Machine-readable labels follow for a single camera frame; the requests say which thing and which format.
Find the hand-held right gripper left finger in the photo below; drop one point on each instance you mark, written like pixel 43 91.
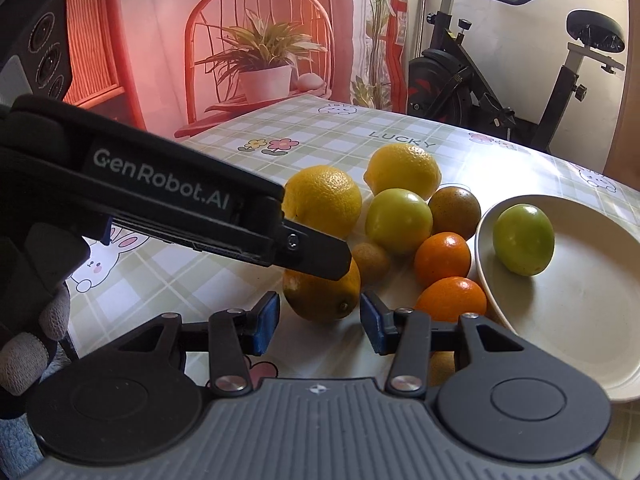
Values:
pixel 265 325

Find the round yellow lemon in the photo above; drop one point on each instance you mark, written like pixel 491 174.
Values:
pixel 322 200

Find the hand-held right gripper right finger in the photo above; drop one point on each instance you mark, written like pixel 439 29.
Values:
pixel 375 325

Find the black exercise bike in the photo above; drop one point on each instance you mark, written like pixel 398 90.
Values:
pixel 440 80

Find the wooden board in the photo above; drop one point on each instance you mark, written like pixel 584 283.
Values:
pixel 627 85

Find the cream plate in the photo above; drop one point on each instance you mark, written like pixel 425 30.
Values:
pixel 575 310

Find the small brown kiwi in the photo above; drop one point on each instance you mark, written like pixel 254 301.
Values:
pixel 372 260

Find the large yellow citrus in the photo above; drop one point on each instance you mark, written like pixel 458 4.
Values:
pixel 315 300

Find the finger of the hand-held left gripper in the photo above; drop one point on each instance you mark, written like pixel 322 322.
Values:
pixel 320 255

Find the small orange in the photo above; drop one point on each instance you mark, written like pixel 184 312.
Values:
pixel 442 259
pixel 450 300

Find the printed wall backdrop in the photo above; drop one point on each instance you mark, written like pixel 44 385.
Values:
pixel 150 35

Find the green round fruit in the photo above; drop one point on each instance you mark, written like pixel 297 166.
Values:
pixel 522 237
pixel 397 220

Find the person's left hand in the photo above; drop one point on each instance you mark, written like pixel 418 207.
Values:
pixel 25 355

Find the green checked tablecloth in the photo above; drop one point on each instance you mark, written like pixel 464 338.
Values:
pixel 320 130

